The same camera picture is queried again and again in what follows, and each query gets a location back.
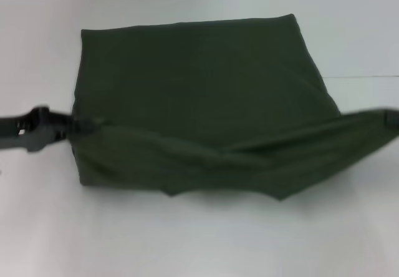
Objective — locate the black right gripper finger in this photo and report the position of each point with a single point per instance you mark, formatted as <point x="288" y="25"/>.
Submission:
<point x="392" y="118"/>

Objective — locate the dark green t-shirt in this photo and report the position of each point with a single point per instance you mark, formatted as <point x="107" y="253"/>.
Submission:
<point x="205" y="108"/>

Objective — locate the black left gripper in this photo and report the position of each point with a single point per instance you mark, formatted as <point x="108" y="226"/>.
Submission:
<point x="28" y="130"/>

